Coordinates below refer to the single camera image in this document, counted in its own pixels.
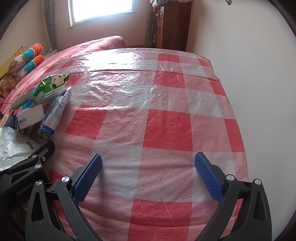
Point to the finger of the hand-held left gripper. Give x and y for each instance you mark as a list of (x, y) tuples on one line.
[(44, 150)]

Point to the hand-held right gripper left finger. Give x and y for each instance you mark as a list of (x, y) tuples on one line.
[(89, 177)]

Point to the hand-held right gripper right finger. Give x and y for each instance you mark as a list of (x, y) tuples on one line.
[(208, 177)]

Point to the packets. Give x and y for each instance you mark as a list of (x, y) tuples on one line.
[(13, 143)]

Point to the small white carton packet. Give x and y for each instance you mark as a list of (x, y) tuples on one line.
[(30, 115)]

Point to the white blue tube packet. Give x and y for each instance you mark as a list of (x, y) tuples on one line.
[(57, 107)]

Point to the green white snack bag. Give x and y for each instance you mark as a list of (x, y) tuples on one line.
[(46, 89)]

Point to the floral cream quilt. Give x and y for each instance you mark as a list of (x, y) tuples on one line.
[(7, 85)]

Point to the red checkered plastic tablecloth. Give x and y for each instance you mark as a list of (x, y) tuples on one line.
[(161, 115)]

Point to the rolled orange teal quilt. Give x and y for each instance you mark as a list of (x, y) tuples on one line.
[(30, 54)]

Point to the pink printed bed blanket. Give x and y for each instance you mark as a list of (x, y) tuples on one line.
[(92, 46)]

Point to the grey checked curtain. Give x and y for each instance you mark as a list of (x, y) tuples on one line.
[(149, 30), (49, 23)]

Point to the window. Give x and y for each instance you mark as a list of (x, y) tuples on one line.
[(99, 9)]

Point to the brown wooden cabinet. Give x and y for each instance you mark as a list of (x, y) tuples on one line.
[(175, 27)]

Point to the folded pink grey blanket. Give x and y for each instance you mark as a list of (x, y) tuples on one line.
[(159, 2)]

